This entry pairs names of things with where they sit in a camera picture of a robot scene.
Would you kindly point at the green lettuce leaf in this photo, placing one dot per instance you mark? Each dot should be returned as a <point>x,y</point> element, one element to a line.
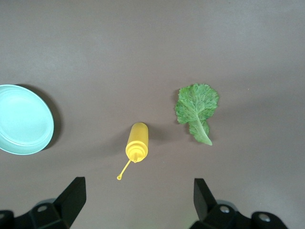
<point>195,102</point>

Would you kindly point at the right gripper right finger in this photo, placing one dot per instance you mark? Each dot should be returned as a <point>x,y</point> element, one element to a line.
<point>214,214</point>

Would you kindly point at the yellow mustard squeeze bottle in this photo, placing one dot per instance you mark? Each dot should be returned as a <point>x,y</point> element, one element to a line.
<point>138,138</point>

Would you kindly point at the mint green plate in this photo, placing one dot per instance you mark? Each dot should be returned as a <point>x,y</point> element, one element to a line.
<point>21,119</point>

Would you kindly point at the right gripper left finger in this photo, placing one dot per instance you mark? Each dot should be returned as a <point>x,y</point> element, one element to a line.
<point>59,210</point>

